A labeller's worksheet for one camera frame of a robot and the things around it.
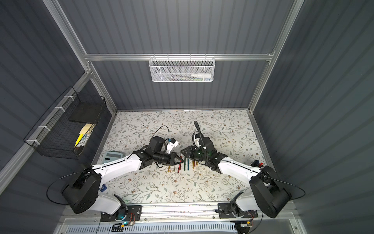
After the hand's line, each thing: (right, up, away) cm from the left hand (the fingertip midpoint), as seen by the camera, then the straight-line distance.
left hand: (184, 164), depth 78 cm
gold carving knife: (-10, -6, +11) cm, 16 cm away
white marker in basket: (+11, +53, +15) cm, 57 cm away
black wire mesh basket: (-61, +19, -5) cm, 64 cm away
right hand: (-1, +6, +2) cm, 7 cm away
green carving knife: (0, +1, +1) cm, 1 cm away
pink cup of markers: (+38, +1, -1) cm, 38 cm away
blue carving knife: (+2, -3, +13) cm, 13 cm away
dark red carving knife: (-3, -1, +2) cm, 4 cm away
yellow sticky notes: (-53, +20, -3) cm, 56 cm away
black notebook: (-57, +29, +6) cm, 64 cm away
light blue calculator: (-48, +1, +13) cm, 49 cm away
